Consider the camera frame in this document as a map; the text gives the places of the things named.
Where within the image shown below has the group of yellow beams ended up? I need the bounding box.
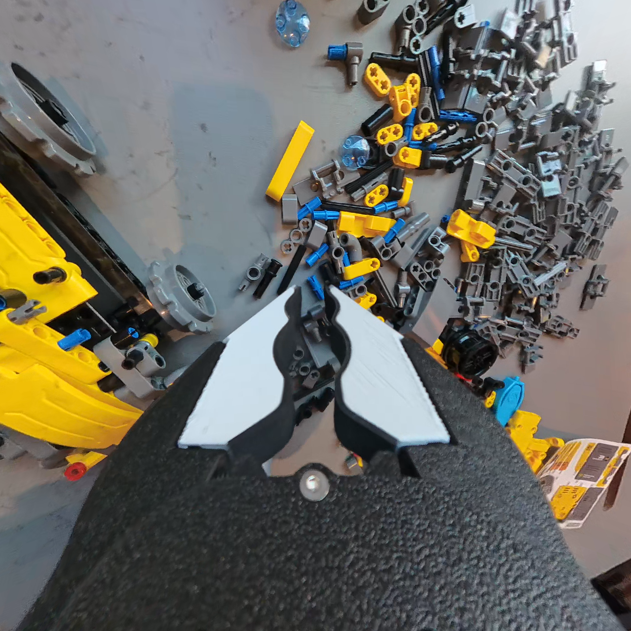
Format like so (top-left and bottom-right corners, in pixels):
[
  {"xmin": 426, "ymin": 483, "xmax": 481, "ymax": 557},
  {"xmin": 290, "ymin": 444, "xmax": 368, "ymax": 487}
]
[{"xmin": 505, "ymin": 409, "xmax": 565, "ymax": 474}]

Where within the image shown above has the blue curved piece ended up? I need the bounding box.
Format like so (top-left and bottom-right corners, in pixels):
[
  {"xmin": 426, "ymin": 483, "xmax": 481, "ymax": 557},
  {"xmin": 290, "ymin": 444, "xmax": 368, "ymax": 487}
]
[{"xmin": 494, "ymin": 376, "xmax": 524, "ymax": 427}]

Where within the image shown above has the short yellow brick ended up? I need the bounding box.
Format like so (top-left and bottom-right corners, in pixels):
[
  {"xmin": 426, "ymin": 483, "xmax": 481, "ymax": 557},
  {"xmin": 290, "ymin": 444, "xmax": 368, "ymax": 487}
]
[{"xmin": 266, "ymin": 121, "xmax": 315, "ymax": 202}]

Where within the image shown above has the pile of small dark pieces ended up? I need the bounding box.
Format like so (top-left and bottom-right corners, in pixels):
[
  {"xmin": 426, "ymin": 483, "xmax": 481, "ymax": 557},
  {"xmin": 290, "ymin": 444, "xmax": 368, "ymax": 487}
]
[{"xmin": 239, "ymin": 0, "xmax": 631, "ymax": 425}]

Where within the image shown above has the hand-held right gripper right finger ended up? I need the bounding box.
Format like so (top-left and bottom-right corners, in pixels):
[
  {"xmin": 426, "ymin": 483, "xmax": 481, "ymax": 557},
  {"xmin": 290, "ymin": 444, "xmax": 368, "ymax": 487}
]
[{"xmin": 325, "ymin": 285, "xmax": 452, "ymax": 452}]

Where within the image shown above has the yellow toy block vehicle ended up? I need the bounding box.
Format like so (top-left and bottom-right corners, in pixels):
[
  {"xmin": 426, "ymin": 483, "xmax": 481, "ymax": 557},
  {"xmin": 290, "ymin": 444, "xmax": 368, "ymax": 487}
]
[{"xmin": 0, "ymin": 61, "xmax": 218, "ymax": 481}]

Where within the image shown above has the grey desk with wooden edge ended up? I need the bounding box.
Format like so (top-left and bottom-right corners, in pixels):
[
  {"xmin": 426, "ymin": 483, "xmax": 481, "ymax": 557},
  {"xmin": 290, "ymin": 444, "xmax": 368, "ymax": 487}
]
[{"xmin": 0, "ymin": 0, "xmax": 631, "ymax": 577}]

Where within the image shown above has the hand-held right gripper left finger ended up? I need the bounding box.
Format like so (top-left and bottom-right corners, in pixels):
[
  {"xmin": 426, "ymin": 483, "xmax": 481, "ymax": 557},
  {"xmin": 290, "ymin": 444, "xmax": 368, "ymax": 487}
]
[{"xmin": 176, "ymin": 285, "xmax": 302, "ymax": 456}]

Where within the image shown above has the yellow sticker sheet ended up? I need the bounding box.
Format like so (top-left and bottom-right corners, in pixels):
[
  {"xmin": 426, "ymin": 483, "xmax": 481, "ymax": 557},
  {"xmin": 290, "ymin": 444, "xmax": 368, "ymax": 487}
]
[{"xmin": 537, "ymin": 438, "xmax": 631, "ymax": 528}]

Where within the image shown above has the transparent blue disc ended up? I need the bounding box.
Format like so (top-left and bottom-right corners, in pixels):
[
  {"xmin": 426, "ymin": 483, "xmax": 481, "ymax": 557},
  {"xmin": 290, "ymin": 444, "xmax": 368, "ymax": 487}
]
[{"xmin": 275, "ymin": 0, "xmax": 312, "ymax": 48}]

